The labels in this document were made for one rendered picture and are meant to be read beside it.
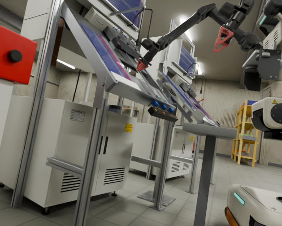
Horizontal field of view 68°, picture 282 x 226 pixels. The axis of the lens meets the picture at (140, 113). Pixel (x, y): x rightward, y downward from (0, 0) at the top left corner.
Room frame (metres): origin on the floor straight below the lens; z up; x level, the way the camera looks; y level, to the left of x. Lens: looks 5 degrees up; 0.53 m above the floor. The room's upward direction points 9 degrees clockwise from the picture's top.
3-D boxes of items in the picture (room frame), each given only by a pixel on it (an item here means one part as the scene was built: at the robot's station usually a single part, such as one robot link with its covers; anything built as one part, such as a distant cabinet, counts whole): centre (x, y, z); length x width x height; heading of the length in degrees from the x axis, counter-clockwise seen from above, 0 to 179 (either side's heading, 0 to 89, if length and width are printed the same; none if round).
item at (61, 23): (1.35, 0.62, 1.02); 0.06 x 0.01 x 0.35; 146
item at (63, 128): (1.57, 0.48, 0.31); 0.70 x 0.65 x 0.62; 146
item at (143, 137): (2.69, -0.48, 0.65); 1.01 x 0.73 x 1.29; 56
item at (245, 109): (7.48, -3.80, 1.05); 2.40 x 0.62 x 2.10; 158
